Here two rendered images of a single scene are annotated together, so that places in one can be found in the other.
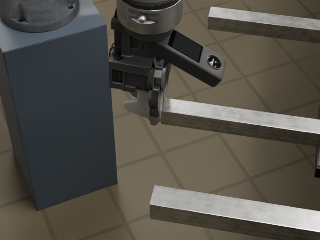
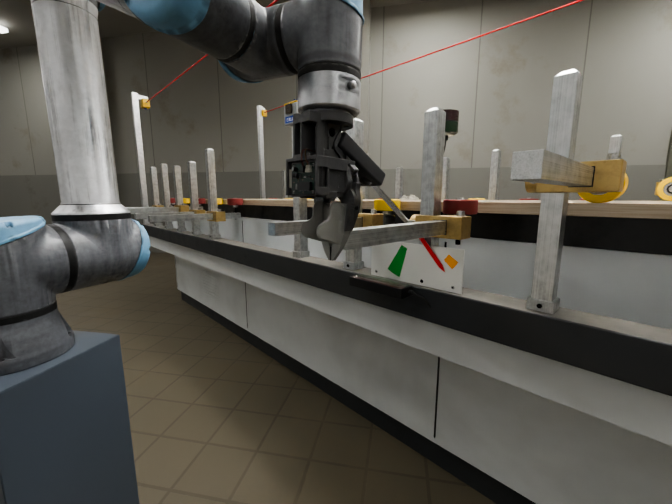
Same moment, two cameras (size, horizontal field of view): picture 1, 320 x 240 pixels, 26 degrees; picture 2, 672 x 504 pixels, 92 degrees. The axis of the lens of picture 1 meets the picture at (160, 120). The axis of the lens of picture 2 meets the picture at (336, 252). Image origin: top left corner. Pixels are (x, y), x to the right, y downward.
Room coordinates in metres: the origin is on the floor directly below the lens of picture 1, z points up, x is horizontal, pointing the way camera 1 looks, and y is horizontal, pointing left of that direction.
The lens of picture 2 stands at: (0.47, 0.41, 0.91)
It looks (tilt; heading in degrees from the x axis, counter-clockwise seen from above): 10 degrees down; 305
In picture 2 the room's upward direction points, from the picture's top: straight up
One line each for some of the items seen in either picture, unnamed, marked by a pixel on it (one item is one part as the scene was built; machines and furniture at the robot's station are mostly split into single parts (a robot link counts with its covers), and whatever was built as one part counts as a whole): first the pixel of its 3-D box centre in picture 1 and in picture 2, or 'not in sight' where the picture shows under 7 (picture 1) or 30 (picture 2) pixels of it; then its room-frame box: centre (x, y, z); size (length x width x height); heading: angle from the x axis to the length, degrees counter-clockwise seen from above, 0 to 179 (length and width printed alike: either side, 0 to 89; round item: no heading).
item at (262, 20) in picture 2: not in sight; (259, 43); (0.87, 0.04, 1.14); 0.12 x 0.12 x 0.09; 10
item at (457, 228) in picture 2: not in sight; (438, 225); (0.71, -0.35, 0.84); 0.13 x 0.06 x 0.05; 169
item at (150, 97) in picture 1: (155, 92); (345, 201); (0.74, 0.01, 0.91); 0.05 x 0.02 x 0.09; 168
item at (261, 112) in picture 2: not in sight; (263, 163); (3.02, -1.94, 1.25); 0.09 x 0.08 x 1.10; 169
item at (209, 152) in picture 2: not in sight; (212, 196); (1.96, -0.60, 0.91); 0.03 x 0.03 x 0.48; 79
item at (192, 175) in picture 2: not in sight; (194, 204); (2.20, -0.65, 0.87); 0.03 x 0.03 x 0.48; 79
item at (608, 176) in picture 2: not in sight; (572, 178); (0.46, -0.30, 0.94); 0.13 x 0.06 x 0.05; 169
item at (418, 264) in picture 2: not in sight; (411, 263); (0.77, -0.33, 0.75); 0.26 x 0.01 x 0.10; 169
